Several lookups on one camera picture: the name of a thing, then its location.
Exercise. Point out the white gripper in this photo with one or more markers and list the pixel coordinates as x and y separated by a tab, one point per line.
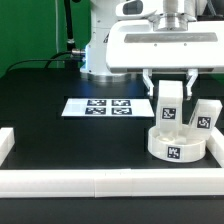
134	45

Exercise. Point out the white round stool seat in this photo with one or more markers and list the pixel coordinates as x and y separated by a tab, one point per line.
178	149

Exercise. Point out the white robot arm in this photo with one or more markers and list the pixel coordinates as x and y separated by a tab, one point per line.
165	15

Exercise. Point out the white right fence bar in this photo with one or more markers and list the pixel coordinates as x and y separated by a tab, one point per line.
215	145

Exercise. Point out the white fence bar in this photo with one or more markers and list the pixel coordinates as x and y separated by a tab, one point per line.
7	142
111	183
215	145

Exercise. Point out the black vertical pole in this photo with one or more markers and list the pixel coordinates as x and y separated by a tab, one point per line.
69	29

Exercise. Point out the white tag sheet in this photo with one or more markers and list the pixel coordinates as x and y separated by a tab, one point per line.
86	107

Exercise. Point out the white front fence bar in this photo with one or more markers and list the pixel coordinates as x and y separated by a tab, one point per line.
111	183

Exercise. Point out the white left fence bar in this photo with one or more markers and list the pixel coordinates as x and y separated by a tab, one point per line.
7	142

